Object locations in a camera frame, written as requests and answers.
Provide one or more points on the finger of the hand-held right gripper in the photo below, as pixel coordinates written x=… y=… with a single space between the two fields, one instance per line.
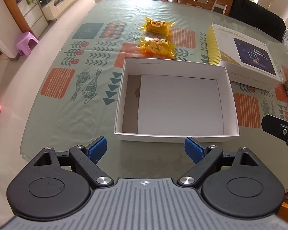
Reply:
x=277 y=127

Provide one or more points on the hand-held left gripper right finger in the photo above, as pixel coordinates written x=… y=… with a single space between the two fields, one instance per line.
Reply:
x=194 y=150

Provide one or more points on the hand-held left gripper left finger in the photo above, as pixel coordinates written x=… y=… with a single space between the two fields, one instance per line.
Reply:
x=97 y=149

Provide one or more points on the white cardboard box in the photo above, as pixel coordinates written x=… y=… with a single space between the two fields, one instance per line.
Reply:
x=124 y=93

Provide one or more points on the white and yellow product box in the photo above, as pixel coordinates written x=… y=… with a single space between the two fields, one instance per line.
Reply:
x=244 y=52

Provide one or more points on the yellow snack packet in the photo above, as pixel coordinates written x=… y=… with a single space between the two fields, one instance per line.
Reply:
x=158 y=25
x=156 y=46

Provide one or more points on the patterned green desktop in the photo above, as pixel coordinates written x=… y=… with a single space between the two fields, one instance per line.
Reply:
x=38 y=124

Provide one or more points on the dark cloth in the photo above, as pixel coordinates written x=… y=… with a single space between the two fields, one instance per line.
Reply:
x=254 y=14

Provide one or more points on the purple plastic stool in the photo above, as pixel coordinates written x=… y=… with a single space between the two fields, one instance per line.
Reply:
x=26 y=42

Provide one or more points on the white low tv stand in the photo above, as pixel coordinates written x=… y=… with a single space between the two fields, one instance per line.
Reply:
x=60 y=7

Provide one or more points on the wooden and white cabinet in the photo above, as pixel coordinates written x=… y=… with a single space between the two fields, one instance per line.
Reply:
x=28 y=16

